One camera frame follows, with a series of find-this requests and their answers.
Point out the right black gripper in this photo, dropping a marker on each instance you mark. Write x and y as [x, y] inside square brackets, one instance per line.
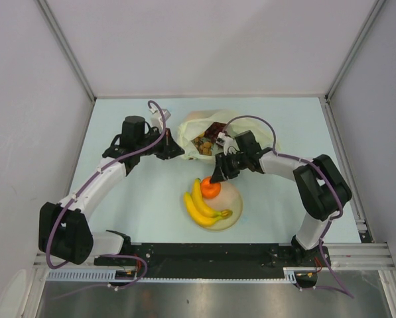
[222, 159]

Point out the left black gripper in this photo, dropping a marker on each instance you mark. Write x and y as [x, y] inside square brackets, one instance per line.
[170, 149]

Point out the orange fake persimmon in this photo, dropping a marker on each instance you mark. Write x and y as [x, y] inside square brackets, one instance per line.
[208, 189]

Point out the beige round plate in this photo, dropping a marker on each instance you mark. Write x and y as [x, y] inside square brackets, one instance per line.
[229, 198]

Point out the translucent plastic avocado-print bag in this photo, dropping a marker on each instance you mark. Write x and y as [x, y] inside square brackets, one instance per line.
[198, 133]

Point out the yellow fake banana bunch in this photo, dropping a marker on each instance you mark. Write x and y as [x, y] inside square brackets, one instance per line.
[201, 213]

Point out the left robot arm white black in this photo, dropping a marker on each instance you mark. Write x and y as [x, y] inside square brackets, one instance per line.
[64, 231]

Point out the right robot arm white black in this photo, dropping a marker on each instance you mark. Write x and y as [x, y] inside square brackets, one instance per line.
[322, 188]

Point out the brown fake nuts cluster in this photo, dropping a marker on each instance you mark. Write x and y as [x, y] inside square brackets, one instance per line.
[203, 145]

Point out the dark red fake grapes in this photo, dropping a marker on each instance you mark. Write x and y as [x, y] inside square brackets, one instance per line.
[214, 129]

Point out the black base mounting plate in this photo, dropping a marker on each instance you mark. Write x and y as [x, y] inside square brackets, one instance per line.
[222, 261]

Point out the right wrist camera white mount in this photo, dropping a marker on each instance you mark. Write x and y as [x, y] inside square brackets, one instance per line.
[227, 143]

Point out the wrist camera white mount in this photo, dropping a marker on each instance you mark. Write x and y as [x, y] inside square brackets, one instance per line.
[227, 143]
[156, 118]

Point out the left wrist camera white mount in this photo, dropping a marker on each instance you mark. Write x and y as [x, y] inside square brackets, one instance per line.
[156, 118]

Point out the white slotted cable duct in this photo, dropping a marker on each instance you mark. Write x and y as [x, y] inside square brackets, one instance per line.
[122, 277]

